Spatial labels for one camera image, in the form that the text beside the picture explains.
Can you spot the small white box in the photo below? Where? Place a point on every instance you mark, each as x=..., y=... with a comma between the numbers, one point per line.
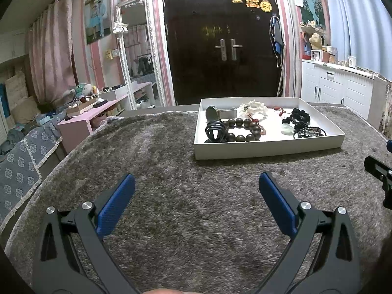
x=317, y=56

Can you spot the orange door sticker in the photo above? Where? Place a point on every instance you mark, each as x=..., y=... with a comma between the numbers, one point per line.
x=252, y=2

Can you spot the pink curtain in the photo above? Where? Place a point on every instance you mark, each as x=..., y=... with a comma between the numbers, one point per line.
x=52, y=55

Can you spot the pale blue curtain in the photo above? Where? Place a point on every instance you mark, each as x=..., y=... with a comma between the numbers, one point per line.
x=355, y=21

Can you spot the silver mesh-band wristwatch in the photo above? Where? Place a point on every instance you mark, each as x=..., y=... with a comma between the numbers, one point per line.
x=212, y=112

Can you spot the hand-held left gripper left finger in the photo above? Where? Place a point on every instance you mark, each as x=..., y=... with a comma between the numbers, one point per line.
x=116, y=203

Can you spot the white jewelry tray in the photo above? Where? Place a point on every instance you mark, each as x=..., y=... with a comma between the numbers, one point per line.
x=269, y=148

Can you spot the cardboard box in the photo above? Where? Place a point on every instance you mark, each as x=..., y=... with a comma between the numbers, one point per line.
x=18, y=95

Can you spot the yellow wall switch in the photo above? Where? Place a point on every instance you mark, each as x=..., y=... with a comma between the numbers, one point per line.
x=108, y=54

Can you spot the dark double door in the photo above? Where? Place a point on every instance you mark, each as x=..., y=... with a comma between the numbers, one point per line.
x=196, y=52

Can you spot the white flower hair accessory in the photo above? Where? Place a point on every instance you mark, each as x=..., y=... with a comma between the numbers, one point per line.
x=254, y=108

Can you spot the pale green jade pendant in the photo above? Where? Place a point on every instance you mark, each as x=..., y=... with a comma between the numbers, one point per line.
x=286, y=131

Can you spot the white cabinet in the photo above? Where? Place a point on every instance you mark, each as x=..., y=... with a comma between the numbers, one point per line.
x=358, y=92

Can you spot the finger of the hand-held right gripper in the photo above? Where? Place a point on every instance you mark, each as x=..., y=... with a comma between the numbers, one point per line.
x=387, y=180
x=390, y=145

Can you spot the pink shelf unit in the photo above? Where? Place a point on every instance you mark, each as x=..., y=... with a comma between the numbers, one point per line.
x=76, y=125

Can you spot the yellow round door sticker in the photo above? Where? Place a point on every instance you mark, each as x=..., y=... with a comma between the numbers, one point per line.
x=265, y=5

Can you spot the green wall poster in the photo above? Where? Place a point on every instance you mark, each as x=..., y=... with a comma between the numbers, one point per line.
x=311, y=3

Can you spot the black hair claw clip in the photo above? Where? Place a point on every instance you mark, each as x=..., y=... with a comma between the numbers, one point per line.
x=214, y=131

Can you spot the green plush toy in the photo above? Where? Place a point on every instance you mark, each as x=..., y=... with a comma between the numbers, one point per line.
x=81, y=89

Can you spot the blue patterned sofa cover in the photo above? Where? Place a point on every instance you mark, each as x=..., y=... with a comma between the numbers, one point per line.
x=21, y=165

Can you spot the yellow plush toy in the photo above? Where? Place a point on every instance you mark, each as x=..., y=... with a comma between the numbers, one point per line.
x=315, y=40

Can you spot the framed couple photo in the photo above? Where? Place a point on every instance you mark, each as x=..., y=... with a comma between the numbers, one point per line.
x=98, y=18

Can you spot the white flower mirror ornament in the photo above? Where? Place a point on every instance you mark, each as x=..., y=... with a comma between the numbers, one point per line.
x=120, y=27

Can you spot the white-framed standing mirror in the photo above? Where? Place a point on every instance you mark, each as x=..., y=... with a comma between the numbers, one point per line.
x=137, y=52

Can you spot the grey shaggy rug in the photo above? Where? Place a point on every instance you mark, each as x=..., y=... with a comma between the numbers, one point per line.
x=171, y=165

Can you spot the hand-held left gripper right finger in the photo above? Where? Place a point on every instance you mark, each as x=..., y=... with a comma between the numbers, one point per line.
x=277, y=206

